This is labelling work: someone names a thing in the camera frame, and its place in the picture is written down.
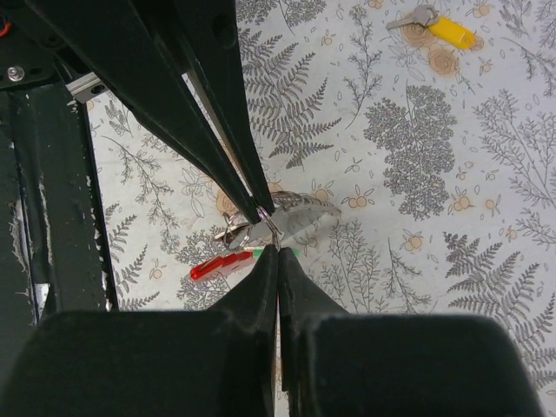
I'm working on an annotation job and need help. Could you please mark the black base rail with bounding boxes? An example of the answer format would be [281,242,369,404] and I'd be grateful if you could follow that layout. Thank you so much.
[0,0,121,383]

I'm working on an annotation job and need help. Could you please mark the floral mat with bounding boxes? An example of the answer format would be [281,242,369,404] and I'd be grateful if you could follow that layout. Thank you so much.
[82,0,556,400]

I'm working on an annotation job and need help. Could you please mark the left key with yellow tag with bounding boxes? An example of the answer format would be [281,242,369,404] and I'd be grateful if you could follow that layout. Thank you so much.
[386,4,475,50]

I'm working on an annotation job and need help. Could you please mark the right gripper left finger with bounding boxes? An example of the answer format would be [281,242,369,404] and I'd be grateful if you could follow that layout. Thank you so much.
[1,246,278,416]

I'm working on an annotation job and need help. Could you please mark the keyring with red tag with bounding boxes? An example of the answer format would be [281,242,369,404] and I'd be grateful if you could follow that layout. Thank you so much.
[189,190,341,282]

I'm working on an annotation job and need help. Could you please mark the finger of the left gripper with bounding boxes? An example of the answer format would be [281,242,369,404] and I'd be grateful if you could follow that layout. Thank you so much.
[25,0,261,225]
[168,1,275,214]

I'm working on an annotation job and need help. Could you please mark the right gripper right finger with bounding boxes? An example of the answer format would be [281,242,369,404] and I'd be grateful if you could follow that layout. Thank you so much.
[278,248,542,416]

